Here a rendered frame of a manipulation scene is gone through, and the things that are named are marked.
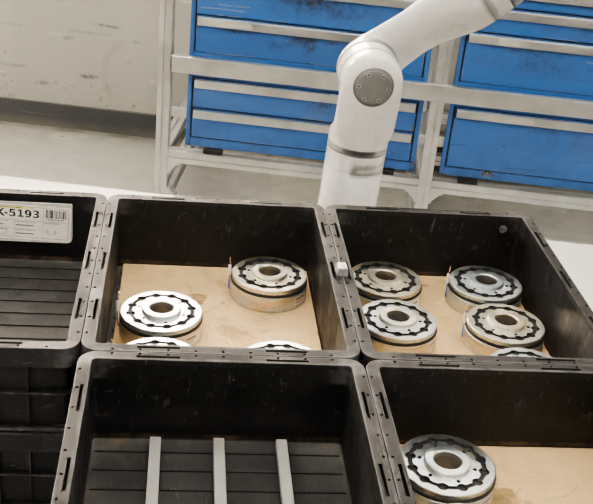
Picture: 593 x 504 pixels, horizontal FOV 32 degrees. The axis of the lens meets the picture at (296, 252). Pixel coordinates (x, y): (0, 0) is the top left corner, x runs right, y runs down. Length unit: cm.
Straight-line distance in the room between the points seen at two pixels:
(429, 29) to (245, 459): 73
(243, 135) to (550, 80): 94
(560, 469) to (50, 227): 75
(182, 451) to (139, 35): 312
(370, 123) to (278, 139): 172
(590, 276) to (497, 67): 136
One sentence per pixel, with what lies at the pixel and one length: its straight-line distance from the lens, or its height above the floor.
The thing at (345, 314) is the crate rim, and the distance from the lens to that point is 120.
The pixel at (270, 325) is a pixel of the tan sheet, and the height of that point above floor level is 83.
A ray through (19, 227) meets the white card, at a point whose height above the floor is 88.
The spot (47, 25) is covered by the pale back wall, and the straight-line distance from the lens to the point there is 423.
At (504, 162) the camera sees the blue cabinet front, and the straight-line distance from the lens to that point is 329.
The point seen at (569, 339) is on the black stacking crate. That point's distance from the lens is 134.
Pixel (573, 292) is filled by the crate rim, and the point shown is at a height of 93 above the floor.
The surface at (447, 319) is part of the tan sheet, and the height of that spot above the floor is 83.
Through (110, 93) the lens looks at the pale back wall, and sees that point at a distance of 424.
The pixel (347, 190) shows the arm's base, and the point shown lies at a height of 90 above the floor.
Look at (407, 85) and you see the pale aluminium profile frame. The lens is 315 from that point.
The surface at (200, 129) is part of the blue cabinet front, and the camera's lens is 329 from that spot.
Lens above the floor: 153
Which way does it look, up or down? 27 degrees down
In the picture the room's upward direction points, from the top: 6 degrees clockwise
